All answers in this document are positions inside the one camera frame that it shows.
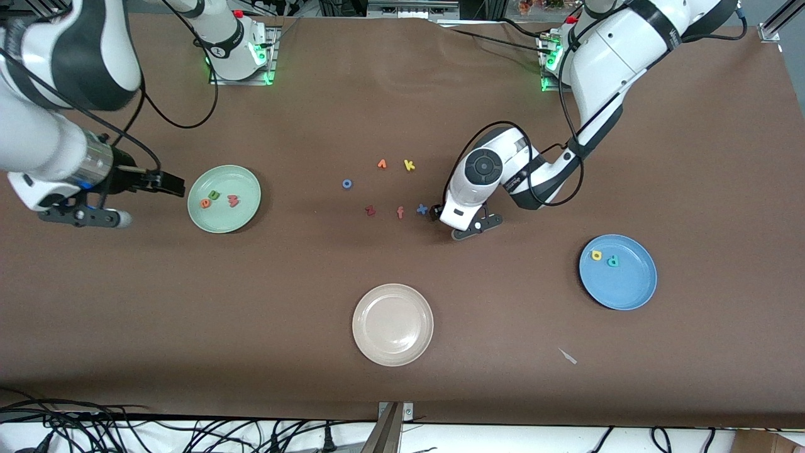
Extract pale green plate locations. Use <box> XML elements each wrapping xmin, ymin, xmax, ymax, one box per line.
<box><xmin>187</xmin><ymin>164</ymin><xmax>262</xmax><ymax>234</ymax></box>

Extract brown table cover sheet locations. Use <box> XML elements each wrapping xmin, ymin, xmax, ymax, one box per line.
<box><xmin>0</xmin><ymin>11</ymin><xmax>805</xmax><ymax>430</ymax></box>

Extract metal table leg bracket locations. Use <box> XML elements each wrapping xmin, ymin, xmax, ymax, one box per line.
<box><xmin>362</xmin><ymin>401</ymin><xmax>414</xmax><ymax>453</ymax></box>

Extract black cable tangle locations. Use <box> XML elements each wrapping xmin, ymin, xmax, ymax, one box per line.
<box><xmin>0</xmin><ymin>387</ymin><xmax>378</xmax><ymax>453</ymax></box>

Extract silver metal rail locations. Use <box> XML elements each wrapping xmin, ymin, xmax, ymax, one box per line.
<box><xmin>367</xmin><ymin>0</ymin><xmax>460</xmax><ymax>20</ymax></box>

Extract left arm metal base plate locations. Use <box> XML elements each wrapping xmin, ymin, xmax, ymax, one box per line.
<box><xmin>541</xmin><ymin>35</ymin><xmax>608</xmax><ymax>94</ymax></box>

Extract black base cable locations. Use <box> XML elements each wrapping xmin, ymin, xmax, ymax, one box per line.
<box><xmin>440</xmin><ymin>25</ymin><xmax>547</xmax><ymax>57</ymax></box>
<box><xmin>497</xmin><ymin>18</ymin><xmax>557</xmax><ymax>38</ymax></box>

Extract beige plate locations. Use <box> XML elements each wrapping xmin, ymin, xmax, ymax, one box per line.
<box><xmin>352</xmin><ymin>283</ymin><xmax>435</xmax><ymax>367</ymax></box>

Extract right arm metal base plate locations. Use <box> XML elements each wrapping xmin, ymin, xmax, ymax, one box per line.
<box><xmin>209</xmin><ymin>25</ymin><xmax>279</xmax><ymax>86</ymax></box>

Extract aluminium frame profile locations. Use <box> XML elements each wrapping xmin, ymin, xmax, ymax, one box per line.
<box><xmin>758</xmin><ymin>0</ymin><xmax>805</xmax><ymax>43</ymax></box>

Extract blue plate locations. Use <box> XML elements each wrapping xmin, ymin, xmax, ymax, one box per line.
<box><xmin>579</xmin><ymin>234</ymin><xmax>658</xmax><ymax>311</ymax></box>

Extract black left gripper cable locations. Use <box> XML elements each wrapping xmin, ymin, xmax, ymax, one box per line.
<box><xmin>442</xmin><ymin>13</ymin><xmax>746</xmax><ymax>208</ymax></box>

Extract cardboard box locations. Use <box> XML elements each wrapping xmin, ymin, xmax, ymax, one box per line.
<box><xmin>733</xmin><ymin>430</ymin><xmax>805</xmax><ymax>453</ymax></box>

